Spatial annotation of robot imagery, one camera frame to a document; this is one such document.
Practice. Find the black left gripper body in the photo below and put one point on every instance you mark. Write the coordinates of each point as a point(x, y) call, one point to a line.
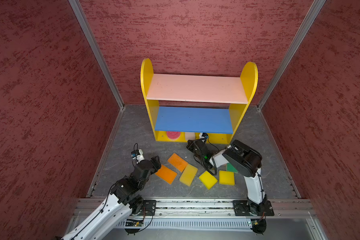
point(141, 185)

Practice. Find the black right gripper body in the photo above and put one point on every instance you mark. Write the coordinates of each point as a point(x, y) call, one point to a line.
point(192, 148)

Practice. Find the white sponge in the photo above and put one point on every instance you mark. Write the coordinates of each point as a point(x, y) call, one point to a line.
point(190, 136)

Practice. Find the round pink smiley sponge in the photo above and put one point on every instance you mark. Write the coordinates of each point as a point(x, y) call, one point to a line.
point(173, 135)

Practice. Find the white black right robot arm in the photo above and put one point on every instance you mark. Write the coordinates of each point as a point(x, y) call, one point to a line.
point(246, 161)

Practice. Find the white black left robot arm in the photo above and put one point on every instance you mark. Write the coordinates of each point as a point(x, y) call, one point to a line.
point(122, 201)

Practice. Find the yellow shelf with coloured boards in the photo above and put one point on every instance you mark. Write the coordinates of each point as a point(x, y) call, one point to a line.
point(198, 104)

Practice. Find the orange sponge lower left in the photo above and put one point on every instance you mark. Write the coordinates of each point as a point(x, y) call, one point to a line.
point(166, 174)

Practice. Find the orange sponge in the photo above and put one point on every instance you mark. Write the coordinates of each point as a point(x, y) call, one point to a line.
point(166, 174)
point(177, 162)

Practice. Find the orange sponge upper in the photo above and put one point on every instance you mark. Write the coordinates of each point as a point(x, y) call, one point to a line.
point(177, 162)

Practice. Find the pale yellow sponge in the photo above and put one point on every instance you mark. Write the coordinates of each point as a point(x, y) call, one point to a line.
point(188, 175)

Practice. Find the bright yellow diamond sponge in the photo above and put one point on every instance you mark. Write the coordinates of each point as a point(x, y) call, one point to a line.
point(208, 180)

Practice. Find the green yellow scouring sponge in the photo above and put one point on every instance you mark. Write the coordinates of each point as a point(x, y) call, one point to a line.
point(231, 168)

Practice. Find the bright yellow square sponge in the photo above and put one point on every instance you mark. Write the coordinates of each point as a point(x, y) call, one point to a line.
point(226, 178)

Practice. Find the left circuit board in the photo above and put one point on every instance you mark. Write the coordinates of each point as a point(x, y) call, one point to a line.
point(134, 223)

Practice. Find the circuit board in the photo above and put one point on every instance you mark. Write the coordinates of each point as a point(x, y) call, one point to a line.
point(257, 223)
point(134, 223)

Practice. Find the right circuit board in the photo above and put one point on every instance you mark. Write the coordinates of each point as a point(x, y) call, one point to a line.
point(257, 223)

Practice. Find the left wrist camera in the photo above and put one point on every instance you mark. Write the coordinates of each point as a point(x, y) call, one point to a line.
point(137, 156)

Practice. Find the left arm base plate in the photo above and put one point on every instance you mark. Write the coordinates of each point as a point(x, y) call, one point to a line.
point(144, 208)

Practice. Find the aluminium mounting rail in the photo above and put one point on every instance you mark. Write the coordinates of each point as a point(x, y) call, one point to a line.
point(208, 208)

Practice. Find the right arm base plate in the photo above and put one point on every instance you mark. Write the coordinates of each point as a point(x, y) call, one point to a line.
point(247, 208)

